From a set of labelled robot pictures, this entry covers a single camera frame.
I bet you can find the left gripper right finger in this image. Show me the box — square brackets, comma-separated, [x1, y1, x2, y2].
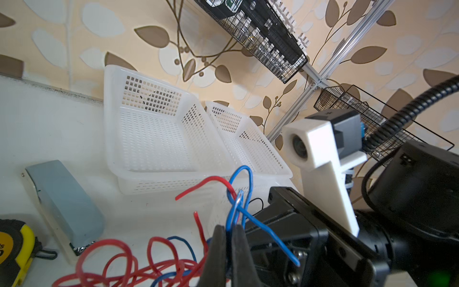
[231, 225, 262, 287]

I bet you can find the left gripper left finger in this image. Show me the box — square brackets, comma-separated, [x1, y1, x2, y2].
[197, 226, 227, 287]

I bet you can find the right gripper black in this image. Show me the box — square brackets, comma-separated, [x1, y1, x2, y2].
[246, 141, 459, 287]

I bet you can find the blue cable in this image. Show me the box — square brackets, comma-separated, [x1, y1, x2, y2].
[150, 164, 301, 287]

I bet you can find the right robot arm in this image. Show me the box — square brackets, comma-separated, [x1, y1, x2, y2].
[246, 76, 459, 287]

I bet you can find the white basket front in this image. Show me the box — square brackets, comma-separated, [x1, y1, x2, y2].
[204, 177, 298, 236]

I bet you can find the white basket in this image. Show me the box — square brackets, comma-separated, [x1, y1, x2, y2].
[204, 177, 298, 236]
[104, 65, 235, 195]
[206, 101, 292, 179]

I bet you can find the white basket back right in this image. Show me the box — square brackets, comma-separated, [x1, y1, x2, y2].
[206, 101, 292, 179]

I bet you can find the white basket back left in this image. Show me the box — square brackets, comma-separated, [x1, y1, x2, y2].
[104, 65, 235, 195]

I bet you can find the grey blue stapler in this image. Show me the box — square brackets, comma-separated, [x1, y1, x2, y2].
[22, 160, 105, 265]

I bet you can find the yellow black tape measure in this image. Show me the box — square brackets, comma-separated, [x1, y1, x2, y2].
[1, 220, 58, 287]

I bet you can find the black socket holder tool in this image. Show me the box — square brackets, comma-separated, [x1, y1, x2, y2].
[197, 1, 304, 65]

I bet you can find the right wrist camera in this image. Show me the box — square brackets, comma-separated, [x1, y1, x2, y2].
[282, 109, 368, 236]

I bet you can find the black wire basket right wall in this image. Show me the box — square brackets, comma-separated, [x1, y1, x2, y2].
[314, 84, 455, 161]

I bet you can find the black wire basket wall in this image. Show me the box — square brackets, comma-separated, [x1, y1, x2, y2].
[193, 0, 309, 84]
[314, 84, 455, 161]

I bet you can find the aluminium frame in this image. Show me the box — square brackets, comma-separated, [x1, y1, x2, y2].
[267, 0, 394, 142]

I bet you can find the black wire basket back wall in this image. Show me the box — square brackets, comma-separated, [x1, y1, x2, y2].
[193, 0, 309, 84]

